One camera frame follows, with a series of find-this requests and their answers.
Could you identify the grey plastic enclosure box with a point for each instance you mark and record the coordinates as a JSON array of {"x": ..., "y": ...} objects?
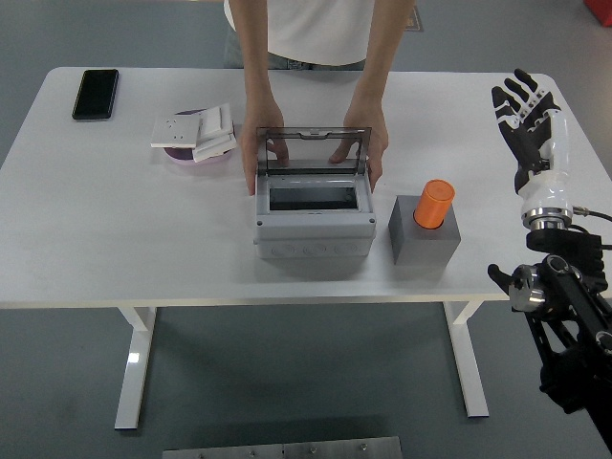
[{"x": 311, "y": 234}]

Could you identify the orange cylindrical battery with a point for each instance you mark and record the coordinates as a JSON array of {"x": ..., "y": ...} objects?
[{"x": 432, "y": 205}]

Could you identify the person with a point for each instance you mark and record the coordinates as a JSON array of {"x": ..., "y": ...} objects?
[{"x": 315, "y": 28}]

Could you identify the black smartphone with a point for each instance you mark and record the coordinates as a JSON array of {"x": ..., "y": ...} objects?
[{"x": 95, "y": 93}]

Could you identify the white wall socket plate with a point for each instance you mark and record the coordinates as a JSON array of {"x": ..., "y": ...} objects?
[{"x": 174, "y": 131}]

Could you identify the grey metal plate with screws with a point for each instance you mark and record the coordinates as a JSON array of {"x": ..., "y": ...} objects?
[{"x": 282, "y": 452}]

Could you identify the white wall switch plate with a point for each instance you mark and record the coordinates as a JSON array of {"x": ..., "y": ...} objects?
[
  {"x": 215, "y": 148},
  {"x": 217, "y": 119}
]

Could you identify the grey block with round hole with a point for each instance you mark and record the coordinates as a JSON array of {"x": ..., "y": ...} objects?
[{"x": 421, "y": 246}]

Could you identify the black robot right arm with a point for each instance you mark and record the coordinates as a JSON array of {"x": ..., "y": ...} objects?
[{"x": 574, "y": 296}]

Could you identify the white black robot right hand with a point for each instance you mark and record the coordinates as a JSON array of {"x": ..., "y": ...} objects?
[{"x": 550, "y": 186}]

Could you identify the red object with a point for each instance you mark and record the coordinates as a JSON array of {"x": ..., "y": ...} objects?
[{"x": 600, "y": 9}]

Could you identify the white table leg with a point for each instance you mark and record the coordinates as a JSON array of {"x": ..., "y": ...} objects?
[
  {"x": 471, "y": 363},
  {"x": 134, "y": 368}
]

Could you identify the pink round dish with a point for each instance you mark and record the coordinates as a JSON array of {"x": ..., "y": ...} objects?
[{"x": 179, "y": 158}]

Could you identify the person's right forearm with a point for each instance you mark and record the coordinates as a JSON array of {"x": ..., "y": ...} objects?
[{"x": 255, "y": 72}]

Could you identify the person's left forearm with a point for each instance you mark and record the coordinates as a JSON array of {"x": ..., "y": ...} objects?
[{"x": 378, "y": 72}]

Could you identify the brown floor sign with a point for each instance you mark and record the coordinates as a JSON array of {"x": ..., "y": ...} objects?
[{"x": 415, "y": 19}]

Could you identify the person's right hand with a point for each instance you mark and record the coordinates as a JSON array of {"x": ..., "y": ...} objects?
[{"x": 258, "y": 117}]

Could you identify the smoky transparent box lid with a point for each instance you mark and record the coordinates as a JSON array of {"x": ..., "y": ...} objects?
[{"x": 313, "y": 149}]

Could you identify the person's left hand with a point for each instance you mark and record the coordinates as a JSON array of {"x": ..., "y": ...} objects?
[{"x": 368, "y": 119}]

